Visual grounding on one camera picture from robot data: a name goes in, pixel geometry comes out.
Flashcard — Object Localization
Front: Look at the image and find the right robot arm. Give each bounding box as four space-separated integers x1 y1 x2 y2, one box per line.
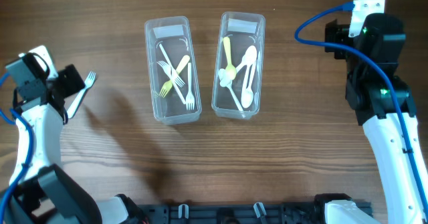
322 13 427 223

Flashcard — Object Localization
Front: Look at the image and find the white fork diagonal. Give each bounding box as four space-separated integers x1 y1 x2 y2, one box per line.
185 62 195 110

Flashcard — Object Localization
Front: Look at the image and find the bent white plastic fork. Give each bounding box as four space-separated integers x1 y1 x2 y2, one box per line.
157 61 186 104

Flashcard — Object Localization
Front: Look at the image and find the blue cable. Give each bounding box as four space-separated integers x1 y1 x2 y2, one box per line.
294 1 428 218
0 72 36 224

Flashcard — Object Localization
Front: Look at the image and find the left blue cable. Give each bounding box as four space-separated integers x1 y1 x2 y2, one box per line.
0 72 36 224

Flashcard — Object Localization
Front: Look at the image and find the left clear plastic container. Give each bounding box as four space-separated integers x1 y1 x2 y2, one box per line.
145 16 202 125

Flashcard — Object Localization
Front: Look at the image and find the right clear plastic container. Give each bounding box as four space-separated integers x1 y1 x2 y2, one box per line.
211 11 265 120

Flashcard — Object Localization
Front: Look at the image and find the clear plastic container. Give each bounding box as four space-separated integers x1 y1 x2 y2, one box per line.
145 16 202 125
211 11 265 120

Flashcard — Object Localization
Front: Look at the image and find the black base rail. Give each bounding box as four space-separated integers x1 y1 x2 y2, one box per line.
139 202 326 224

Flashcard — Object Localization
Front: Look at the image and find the small white fork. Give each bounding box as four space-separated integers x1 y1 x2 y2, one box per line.
67 71 97 119

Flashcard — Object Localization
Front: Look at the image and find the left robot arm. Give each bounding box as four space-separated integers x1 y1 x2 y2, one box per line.
1 52 148 223

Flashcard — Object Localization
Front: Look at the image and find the white spoon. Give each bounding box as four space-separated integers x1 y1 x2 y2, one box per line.
218 56 251 87
241 62 256 108
218 68 243 112

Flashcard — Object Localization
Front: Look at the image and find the yellow plastic spoon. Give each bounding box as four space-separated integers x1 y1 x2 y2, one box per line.
223 37 237 80

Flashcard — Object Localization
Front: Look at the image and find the cream plastic fork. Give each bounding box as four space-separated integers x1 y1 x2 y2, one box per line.
159 55 190 98

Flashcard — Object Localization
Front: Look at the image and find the right blue cable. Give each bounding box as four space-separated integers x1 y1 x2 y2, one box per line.
294 1 428 218

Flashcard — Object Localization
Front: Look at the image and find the white spoon vertical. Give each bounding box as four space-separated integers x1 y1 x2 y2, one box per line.
245 45 257 66

